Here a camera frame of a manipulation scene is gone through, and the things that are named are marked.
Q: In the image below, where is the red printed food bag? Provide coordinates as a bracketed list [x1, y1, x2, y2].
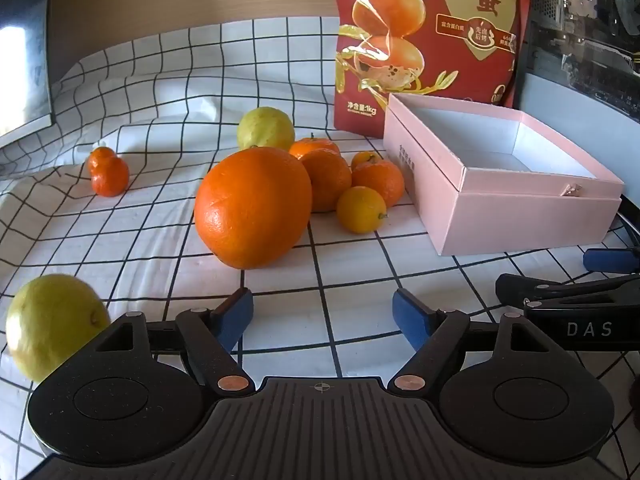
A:
[332, 0, 533, 136]

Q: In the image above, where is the yellow-green lemon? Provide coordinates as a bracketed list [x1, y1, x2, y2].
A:
[5, 273, 112, 383]
[236, 106, 297, 152]

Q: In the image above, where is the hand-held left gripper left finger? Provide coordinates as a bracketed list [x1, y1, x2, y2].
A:
[95, 287, 256, 399]

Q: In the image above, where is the computer case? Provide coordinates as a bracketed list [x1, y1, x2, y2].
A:
[515, 0, 640, 122]

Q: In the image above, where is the small yellow-orange kumquat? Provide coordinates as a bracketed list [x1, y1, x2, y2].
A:
[336, 186, 390, 235]

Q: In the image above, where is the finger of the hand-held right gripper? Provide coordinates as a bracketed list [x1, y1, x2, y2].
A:
[582, 247, 640, 274]
[495, 273, 640, 309]

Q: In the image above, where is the pink cardboard box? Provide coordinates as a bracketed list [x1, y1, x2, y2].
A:
[382, 92, 626, 257]

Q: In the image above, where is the large orange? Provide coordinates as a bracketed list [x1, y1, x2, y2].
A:
[194, 147, 313, 271]

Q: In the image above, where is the white black-checked cloth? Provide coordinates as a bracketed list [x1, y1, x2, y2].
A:
[0, 15, 640, 480]

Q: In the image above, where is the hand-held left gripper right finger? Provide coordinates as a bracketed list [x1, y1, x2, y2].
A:
[387, 287, 549, 402]

